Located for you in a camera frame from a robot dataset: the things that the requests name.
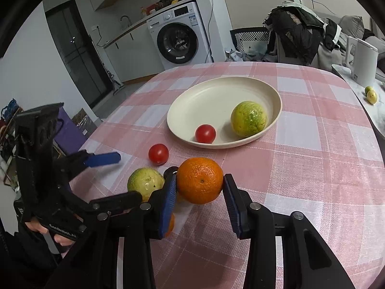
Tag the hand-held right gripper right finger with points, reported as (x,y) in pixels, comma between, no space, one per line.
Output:
(233,213)

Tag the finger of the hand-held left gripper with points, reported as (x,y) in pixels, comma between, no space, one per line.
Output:
(102,159)
(120,200)

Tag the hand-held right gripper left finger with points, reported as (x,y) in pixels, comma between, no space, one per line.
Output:
(168,207)

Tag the orange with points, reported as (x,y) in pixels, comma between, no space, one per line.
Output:
(170,225)
(200,180)

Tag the pale yellow guava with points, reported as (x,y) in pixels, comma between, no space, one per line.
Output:
(144,182)

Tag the dark purple fruit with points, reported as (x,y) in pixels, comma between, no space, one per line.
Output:
(170,170)

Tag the red tomato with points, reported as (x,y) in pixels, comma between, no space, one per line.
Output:
(158,154)
(205,133)

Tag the cream round plate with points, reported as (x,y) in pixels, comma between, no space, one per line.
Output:
(216,102)

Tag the person's left forearm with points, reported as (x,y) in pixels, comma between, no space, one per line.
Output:
(24,262)

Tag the person's left hand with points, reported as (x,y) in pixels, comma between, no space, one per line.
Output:
(34,227)

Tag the purple box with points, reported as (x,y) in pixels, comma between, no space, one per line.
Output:
(67,132)

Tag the pink checked tablecloth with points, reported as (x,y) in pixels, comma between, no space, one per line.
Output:
(300,156)

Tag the yellow-green citrus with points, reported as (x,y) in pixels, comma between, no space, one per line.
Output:
(248,119)

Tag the black glass door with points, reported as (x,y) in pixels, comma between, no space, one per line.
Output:
(75,54)

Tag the kitchen counter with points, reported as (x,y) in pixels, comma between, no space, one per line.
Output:
(132,28)

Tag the kitchen faucet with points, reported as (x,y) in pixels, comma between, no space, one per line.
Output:
(126,21)

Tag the white washing machine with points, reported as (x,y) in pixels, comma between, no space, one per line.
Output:
(180,40)

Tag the bags on floor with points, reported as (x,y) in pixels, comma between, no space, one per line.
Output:
(240,56)

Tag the black patterned chair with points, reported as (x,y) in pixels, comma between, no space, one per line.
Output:
(249,36)

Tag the white marble table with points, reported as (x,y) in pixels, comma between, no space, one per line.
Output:
(346,73)

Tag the small yellow citrus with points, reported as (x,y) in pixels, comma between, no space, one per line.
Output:
(372,97)

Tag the small green citrus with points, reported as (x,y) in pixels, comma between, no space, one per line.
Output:
(368,89)

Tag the white electric kettle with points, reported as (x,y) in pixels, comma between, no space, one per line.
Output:
(361,63)

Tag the pile of dark clothes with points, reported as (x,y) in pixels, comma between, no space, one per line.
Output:
(297,27)

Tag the grey cushion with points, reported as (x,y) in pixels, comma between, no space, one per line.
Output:
(352,25)

